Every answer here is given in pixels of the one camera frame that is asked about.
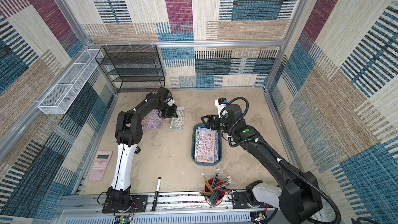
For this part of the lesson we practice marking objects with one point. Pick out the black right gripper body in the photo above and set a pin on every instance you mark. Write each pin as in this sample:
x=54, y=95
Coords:
x=211, y=121

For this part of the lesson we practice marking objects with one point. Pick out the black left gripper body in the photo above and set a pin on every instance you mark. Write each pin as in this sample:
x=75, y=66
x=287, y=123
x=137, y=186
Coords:
x=169, y=112

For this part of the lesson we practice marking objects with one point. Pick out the green dinosaur sticker sheet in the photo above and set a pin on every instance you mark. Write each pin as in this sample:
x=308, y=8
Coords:
x=177, y=123

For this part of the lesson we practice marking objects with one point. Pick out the purple sticker sheet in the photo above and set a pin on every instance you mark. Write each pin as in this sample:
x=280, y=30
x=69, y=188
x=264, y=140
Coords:
x=155, y=121

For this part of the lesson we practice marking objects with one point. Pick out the teal plastic storage box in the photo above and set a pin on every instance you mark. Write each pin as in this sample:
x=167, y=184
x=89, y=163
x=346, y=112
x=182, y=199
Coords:
x=218, y=147

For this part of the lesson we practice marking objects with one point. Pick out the pink bonbon sticker sheet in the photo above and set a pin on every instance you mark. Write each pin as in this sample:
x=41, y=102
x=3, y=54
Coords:
x=205, y=145

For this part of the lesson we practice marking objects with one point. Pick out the pink cat sticker sheet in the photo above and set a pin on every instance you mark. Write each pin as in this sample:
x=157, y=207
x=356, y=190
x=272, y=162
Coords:
x=143, y=124

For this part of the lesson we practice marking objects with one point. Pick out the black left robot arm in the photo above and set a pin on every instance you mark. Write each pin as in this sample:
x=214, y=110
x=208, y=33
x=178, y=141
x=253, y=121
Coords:
x=128, y=134

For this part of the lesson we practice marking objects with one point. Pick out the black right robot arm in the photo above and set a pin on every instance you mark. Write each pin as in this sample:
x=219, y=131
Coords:
x=298, y=201

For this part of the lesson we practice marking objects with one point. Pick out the black marker pen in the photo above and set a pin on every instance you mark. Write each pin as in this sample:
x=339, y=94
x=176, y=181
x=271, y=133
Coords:
x=156, y=195

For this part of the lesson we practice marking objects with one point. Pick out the red pencil cup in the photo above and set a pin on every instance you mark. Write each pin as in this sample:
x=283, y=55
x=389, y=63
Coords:
x=213, y=191

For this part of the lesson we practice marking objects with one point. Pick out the pink calculator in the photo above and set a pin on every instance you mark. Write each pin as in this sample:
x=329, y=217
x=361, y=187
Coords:
x=99, y=166

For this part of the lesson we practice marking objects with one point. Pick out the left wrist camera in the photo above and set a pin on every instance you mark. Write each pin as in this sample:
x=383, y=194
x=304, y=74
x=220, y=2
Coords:
x=170, y=101

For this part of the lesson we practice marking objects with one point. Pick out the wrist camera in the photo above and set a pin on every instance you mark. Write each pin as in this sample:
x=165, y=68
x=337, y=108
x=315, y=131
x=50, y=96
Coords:
x=221, y=104
x=170, y=101

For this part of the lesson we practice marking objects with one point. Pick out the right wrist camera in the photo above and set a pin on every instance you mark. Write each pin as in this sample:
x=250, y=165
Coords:
x=221, y=104

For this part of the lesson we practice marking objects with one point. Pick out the black wire shelf rack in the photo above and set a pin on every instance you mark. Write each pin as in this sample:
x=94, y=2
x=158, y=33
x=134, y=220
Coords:
x=132, y=68

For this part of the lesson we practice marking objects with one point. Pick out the white wire mesh basket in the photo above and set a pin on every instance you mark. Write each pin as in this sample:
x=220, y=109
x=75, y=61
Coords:
x=61, y=96

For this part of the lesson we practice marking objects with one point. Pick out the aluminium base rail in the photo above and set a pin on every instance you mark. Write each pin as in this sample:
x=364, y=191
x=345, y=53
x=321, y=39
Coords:
x=186, y=207

